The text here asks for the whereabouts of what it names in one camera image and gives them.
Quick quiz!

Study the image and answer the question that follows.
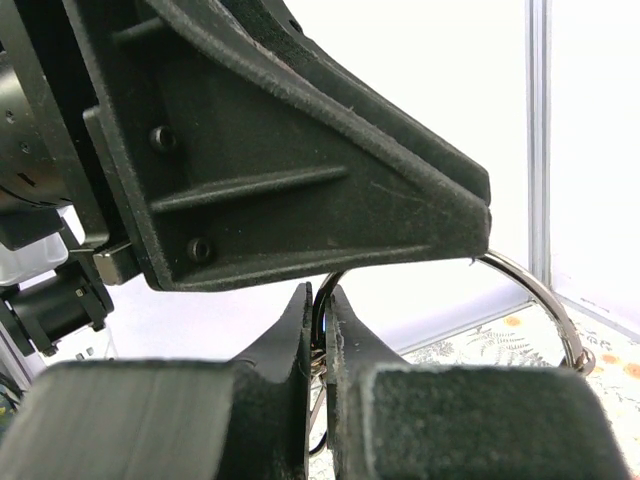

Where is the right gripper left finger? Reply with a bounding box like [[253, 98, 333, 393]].
[[1, 283, 313, 479]]

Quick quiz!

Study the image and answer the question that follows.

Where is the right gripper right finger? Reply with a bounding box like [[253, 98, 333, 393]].
[[325, 288, 629, 479]]

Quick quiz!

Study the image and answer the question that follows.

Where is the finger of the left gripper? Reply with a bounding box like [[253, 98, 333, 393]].
[[64, 1, 491, 291]]

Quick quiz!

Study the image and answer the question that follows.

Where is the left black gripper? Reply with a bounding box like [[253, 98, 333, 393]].
[[1, 1, 128, 350]]

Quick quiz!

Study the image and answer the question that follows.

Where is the keyring with coloured tags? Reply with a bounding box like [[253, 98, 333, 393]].
[[307, 250, 596, 434]]

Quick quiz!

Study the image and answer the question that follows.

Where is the floral patterned table mat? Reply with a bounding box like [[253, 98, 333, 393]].
[[354, 304, 639, 479]]

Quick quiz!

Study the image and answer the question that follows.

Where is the left aluminium frame post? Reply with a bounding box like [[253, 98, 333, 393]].
[[525, 1, 552, 287]]

